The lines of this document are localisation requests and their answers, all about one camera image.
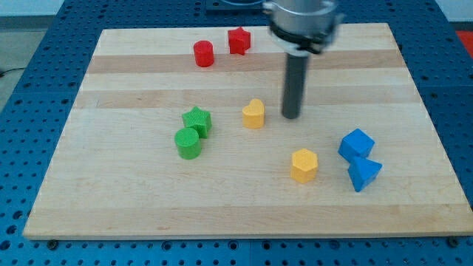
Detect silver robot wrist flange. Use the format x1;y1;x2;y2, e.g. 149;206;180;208
262;0;344;57

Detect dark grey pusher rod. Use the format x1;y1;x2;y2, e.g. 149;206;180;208
282;54;309;119

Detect yellow heart block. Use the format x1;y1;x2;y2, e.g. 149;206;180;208
242;98;265;129

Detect red star block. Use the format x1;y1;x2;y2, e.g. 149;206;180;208
228;27;251;55

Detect yellow hexagon block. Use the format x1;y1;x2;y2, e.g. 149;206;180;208
290;149;319;184

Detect blue cube block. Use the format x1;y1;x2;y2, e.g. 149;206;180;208
338;129;375;162

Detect red cylinder block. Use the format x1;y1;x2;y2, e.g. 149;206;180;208
193;40;214;67

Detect green star block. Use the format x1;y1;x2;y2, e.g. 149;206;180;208
182;106;212;139

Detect blue triangle block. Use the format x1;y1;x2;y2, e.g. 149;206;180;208
348;157;383;192

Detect green cylinder block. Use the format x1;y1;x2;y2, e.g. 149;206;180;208
174;128;201;160

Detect light wooden board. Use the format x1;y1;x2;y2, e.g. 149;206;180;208
23;23;472;240

